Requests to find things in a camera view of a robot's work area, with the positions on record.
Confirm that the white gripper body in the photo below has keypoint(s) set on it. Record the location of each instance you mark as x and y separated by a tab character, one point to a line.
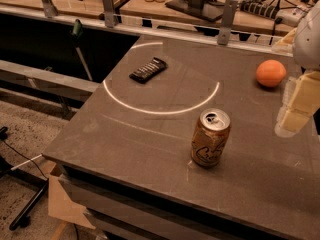
309	42

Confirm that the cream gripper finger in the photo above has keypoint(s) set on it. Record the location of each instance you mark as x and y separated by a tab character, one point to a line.
301	100
285	44

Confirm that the orange fruit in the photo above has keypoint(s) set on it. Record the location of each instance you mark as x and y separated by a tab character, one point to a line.
270	73

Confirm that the orange soda can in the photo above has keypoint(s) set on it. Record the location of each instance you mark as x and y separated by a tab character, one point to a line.
210	137

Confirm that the black monitor stand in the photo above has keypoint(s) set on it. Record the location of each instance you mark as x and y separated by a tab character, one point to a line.
198	8

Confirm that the black snack bar wrapper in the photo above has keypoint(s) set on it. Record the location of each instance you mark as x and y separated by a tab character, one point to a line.
146	72

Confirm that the black stand leg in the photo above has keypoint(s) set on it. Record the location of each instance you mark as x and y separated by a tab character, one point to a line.
23	219

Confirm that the metal rail frame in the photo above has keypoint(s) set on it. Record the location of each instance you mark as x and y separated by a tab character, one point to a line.
133	26

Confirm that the power strip with cables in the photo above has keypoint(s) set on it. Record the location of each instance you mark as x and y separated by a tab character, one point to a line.
288	12

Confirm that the metal bracket right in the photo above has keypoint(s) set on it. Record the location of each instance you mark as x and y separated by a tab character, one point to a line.
228	15

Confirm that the metal bracket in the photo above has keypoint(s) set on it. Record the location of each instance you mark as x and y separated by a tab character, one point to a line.
228	15
49	8
110	18

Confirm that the metal bracket middle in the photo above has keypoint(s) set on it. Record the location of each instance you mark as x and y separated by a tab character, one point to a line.
110	18

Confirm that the metal bracket left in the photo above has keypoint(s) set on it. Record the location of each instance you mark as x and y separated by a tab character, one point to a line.
49	8

